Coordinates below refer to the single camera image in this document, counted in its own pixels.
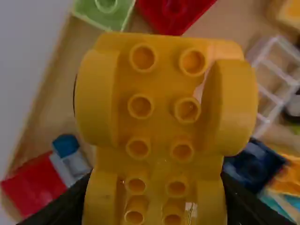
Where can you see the red toy brick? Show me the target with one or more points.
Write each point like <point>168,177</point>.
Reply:
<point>30,185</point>
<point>173,14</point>

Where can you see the yellow toy brick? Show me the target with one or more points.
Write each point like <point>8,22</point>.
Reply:
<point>288,175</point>
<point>286,14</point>

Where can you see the dark blue toy brick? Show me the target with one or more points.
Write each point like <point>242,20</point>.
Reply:
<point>250,168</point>

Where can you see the white toy brick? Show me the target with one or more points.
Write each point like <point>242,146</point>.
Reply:
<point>72,167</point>

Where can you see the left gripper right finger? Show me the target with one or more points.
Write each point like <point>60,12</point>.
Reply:
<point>246,211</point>

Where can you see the yellow toy car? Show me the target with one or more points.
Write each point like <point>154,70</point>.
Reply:
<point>152,117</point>

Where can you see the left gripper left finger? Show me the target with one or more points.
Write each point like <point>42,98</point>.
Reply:
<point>58,208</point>

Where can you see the tan tray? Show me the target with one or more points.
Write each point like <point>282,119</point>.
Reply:
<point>54,105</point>

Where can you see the green toy brick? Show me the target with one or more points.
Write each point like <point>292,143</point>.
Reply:
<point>103,14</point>

